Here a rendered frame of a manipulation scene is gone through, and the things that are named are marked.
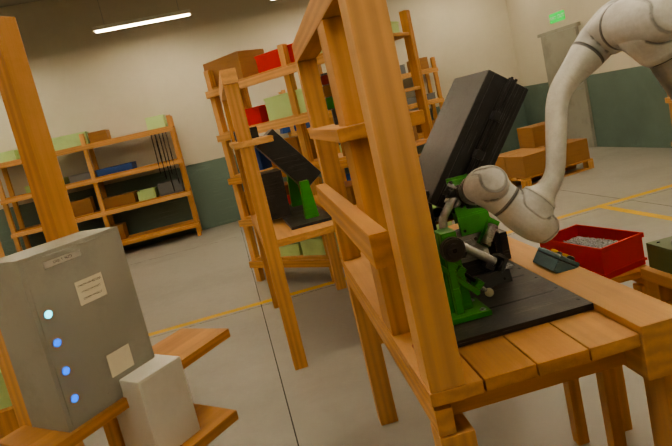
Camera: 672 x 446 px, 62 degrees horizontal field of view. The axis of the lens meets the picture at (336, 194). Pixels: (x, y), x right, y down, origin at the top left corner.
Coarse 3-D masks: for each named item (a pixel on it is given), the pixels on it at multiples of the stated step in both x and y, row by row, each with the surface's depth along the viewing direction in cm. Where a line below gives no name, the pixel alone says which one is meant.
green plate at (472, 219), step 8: (456, 176) 199; (464, 176) 199; (456, 184) 198; (456, 208) 197; (464, 208) 197; (472, 208) 198; (480, 208) 198; (456, 216) 197; (464, 216) 197; (472, 216) 197; (480, 216) 198; (488, 216) 198; (464, 224) 197; (472, 224) 197; (480, 224) 197; (464, 232) 196; (472, 232) 196
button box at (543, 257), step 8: (544, 248) 200; (536, 256) 202; (544, 256) 197; (552, 256) 193; (560, 256) 188; (544, 264) 195; (552, 264) 190; (560, 264) 188; (568, 264) 189; (576, 264) 189; (560, 272) 189
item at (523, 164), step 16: (528, 128) 826; (544, 128) 825; (528, 144) 836; (544, 144) 827; (576, 144) 797; (512, 160) 787; (528, 160) 770; (544, 160) 781; (576, 160) 799; (592, 160) 806; (512, 176) 796; (528, 176) 771
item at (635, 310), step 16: (512, 240) 237; (512, 256) 217; (528, 256) 212; (544, 272) 192; (576, 272) 186; (592, 272) 182; (576, 288) 173; (592, 288) 170; (608, 288) 167; (624, 288) 165; (608, 304) 157; (624, 304) 155; (640, 304) 152; (656, 304) 150; (624, 320) 147; (640, 320) 144; (656, 320) 142; (640, 336) 141; (656, 336) 141; (640, 352) 143; (656, 352) 142; (640, 368) 145; (656, 368) 142
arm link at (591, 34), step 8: (616, 0) 156; (600, 8) 159; (592, 16) 160; (600, 16) 152; (592, 24) 155; (600, 24) 152; (584, 32) 158; (592, 32) 155; (600, 32) 152; (576, 40) 159; (584, 40) 157; (592, 40) 156; (600, 40) 154; (600, 48) 155; (608, 48) 154; (608, 56) 158
